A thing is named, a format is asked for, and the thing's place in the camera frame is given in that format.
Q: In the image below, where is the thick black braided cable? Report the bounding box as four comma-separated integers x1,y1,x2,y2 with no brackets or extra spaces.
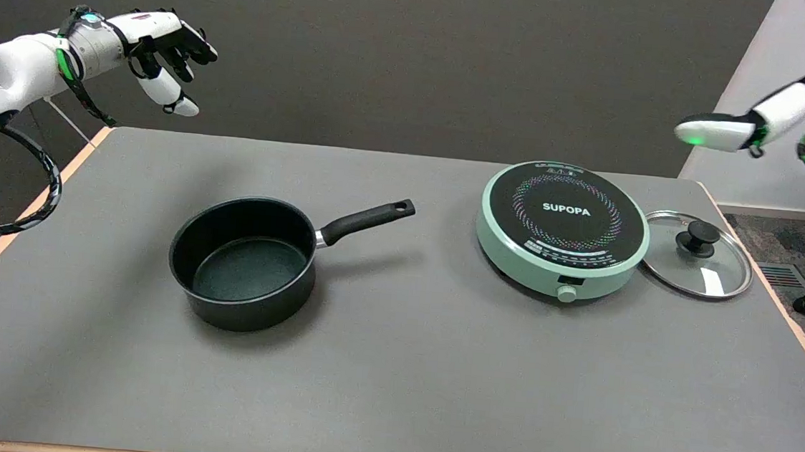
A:
0,121,67,243

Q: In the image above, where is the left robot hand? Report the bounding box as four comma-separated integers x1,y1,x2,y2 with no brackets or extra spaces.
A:
99,4,222,120

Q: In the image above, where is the metal floor vent grille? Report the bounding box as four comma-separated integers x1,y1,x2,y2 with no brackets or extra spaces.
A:
753,261,805,291

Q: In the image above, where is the mint green induction cooker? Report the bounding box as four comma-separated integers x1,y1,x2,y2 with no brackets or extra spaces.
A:
470,156,656,309

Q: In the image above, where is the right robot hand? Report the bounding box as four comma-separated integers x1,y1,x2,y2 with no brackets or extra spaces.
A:
673,0,805,161

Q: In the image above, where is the thin green black cable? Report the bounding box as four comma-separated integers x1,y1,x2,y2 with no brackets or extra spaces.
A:
49,4,127,128

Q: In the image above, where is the black saucepan with handle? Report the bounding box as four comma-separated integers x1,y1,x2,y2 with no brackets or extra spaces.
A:
163,180,418,346

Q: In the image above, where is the glass lid with black knob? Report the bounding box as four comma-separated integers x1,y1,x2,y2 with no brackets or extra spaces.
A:
638,208,758,303

